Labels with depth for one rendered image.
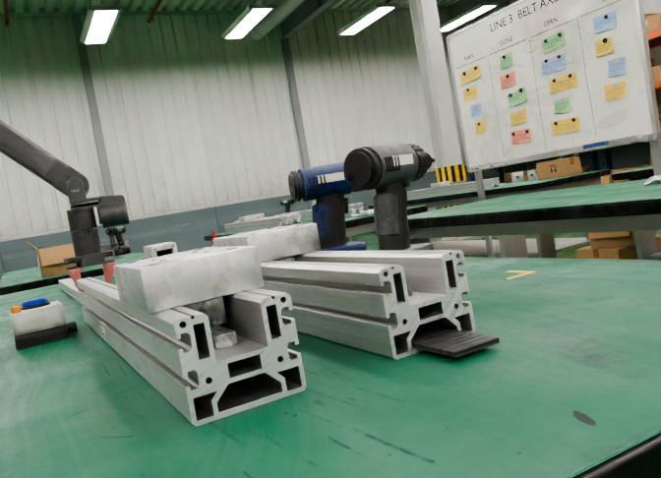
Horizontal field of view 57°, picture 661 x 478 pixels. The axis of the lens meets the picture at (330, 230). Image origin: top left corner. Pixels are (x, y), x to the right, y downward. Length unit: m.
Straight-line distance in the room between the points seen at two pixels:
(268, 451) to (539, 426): 0.17
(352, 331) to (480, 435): 0.26
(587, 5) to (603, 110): 0.59
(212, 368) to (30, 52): 12.40
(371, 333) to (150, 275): 0.21
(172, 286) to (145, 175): 12.02
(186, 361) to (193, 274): 0.10
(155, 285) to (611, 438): 0.37
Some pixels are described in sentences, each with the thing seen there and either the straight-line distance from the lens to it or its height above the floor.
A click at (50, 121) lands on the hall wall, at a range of 12.54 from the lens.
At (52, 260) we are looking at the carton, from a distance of 3.47.
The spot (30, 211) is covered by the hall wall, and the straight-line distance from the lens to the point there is 12.32.
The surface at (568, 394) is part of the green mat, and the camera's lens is 0.45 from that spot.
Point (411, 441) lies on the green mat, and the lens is 0.40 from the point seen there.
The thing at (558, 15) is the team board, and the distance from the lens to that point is 3.98.
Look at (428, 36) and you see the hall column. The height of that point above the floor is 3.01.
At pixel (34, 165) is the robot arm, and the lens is 1.46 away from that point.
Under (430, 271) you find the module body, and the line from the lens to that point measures 0.62.
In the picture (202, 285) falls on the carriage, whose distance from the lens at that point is 0.56.
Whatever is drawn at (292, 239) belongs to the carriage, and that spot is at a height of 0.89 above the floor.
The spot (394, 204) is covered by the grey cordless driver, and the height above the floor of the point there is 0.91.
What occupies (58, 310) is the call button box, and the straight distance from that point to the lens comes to 1.12.
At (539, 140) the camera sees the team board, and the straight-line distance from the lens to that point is 4.08.
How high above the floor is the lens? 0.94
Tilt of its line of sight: 3 degrees down
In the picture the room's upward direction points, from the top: 10 degrees counter-clockwise
